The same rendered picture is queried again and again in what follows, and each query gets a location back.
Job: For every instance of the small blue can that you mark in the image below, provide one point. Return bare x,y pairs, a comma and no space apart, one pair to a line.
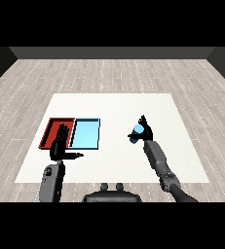
137,131

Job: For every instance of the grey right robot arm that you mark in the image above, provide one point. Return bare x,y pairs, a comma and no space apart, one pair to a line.
162,170

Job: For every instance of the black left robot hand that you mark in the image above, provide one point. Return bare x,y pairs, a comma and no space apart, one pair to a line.
58,147

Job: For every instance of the red shallow open box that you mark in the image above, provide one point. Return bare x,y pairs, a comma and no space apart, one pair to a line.
54,133

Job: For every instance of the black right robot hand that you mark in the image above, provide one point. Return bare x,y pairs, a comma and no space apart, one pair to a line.
147,133

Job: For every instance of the dark grey robot body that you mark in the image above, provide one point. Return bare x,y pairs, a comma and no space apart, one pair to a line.
112,195

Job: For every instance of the light blue shallow open box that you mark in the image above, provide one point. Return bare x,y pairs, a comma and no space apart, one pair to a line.
85,133

